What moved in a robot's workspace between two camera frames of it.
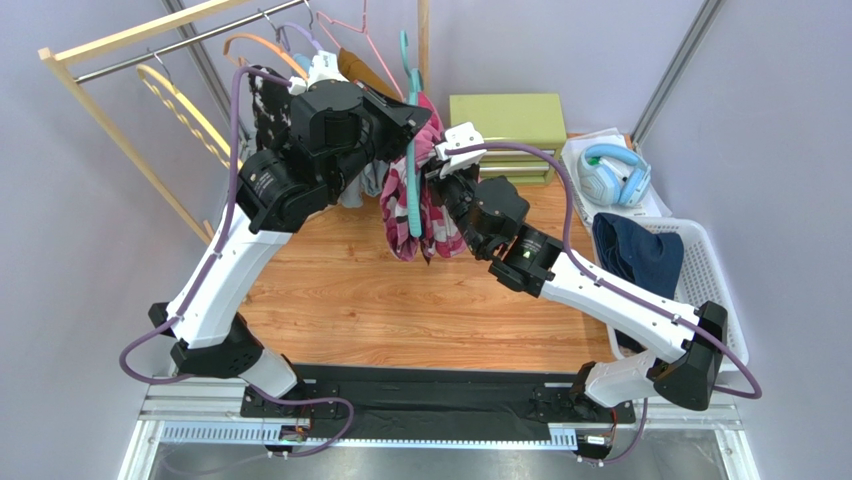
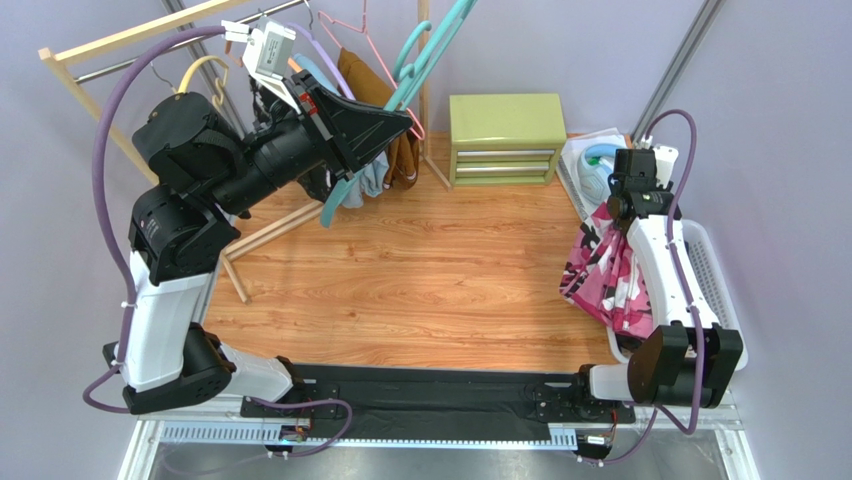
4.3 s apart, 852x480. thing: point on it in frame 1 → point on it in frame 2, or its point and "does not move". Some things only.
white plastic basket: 701,278 does not move
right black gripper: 443,197 → 622,209
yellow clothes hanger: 158,79 → 183,84
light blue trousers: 372,177 does not move
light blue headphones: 612,175 does not move
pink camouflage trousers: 439,240 → 604,279
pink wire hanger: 319,15 does not move
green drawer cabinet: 532,118 does not move
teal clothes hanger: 415,84 → 408,77
